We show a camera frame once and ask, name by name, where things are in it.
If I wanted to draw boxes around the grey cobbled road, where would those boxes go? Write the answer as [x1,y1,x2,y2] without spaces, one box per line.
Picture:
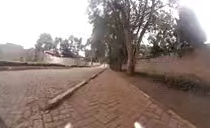
[0,65,107,128]

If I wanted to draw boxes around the long pale wall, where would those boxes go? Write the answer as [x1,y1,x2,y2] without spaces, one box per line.
[0,53,102,68]

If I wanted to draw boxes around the concrete kerb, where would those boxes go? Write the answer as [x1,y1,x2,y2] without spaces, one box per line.
[42,67,108,111]

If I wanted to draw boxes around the bare earth strip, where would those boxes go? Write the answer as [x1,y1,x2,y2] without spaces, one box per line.
[116,70,210,128]

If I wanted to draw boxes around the earth bank with bushes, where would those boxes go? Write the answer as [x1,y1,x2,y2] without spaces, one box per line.
[134,43,210,98]

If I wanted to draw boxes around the red brick path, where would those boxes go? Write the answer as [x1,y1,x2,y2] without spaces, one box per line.
[16,67,198,128]

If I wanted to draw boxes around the row of trees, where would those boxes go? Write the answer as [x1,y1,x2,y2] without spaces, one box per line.
[86,0,208,76]

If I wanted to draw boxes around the distant trees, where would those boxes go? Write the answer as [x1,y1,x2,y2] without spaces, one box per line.
[34,32,86,59]

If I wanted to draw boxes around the grey building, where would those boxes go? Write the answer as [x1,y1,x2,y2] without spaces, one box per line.
[0,42,45,63]

